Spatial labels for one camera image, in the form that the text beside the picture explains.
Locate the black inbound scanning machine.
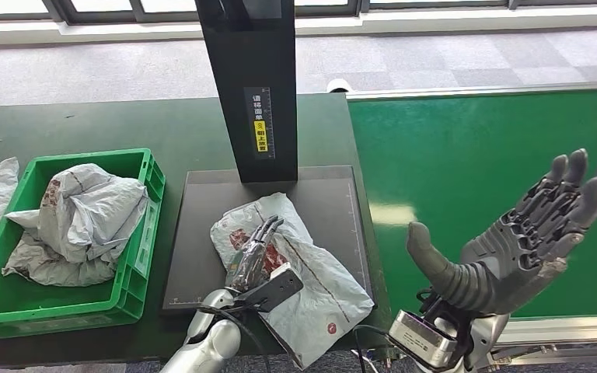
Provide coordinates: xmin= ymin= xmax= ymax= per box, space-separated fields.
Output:
xmin=162 ymin=0 xmax=377 ymax=316

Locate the dark window frame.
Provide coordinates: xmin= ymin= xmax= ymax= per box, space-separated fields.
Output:
xmin=0 ymin=0 xmax=597 ymax=26

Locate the yellow and white column label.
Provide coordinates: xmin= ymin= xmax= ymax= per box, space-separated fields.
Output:
xmin=244 ymin=86 xmax=278 ymax=159

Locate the white roll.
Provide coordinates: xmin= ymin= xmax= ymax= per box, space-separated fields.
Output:
xmin=325 ymin=78 xmax=352 ymax=95

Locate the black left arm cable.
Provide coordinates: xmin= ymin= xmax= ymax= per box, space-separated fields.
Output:
xmin=197 ymin=306 xmax=274 ymax=373

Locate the green conveyor belt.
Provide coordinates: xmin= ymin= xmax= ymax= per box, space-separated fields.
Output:
xmin=348 ymin=89 xmax=597 ymax=318

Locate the green plastic crate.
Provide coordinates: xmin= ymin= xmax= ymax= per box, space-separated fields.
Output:
xmin=0 ymin=148 xmax=166 ymax=340

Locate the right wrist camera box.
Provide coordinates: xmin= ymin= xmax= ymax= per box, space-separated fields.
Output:
xmin=388 ymin=309 xmax=459 ymax=369

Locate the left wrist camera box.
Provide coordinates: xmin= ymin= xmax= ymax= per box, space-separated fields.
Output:
xmin=246 ymin=262 xmax=305 ymax=314

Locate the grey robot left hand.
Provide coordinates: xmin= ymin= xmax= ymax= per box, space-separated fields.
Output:
xmin=226 ymin=214 xmax=285 ymax=295

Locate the aluminium conveyor side rail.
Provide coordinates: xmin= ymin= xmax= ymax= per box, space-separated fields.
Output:
xmin=346 ymin=81 xmax=597 ymax=101
xmin=494 ymin=315 xmax=597 ymax=347

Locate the metal conveyor support bracket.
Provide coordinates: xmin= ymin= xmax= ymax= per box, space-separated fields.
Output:
xmin=494 ymin=343 xmax=597 ymax=373

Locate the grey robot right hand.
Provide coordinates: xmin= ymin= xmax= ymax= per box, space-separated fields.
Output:
xmin=407 ymin=149 xmax=597 ymax=316

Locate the grey parcel bag red print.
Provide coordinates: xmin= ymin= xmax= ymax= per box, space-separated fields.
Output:
xmin=5 ymin=163 xmax=149 ymax=264
xmin=209 ymin=193 xmax=375 ymax=371

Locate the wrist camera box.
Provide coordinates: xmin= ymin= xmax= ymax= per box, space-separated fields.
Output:
xmin=388 ymin=309 xmax=459 ymax=369
xmin=246 ymin=262 xmax=305 ymax=314

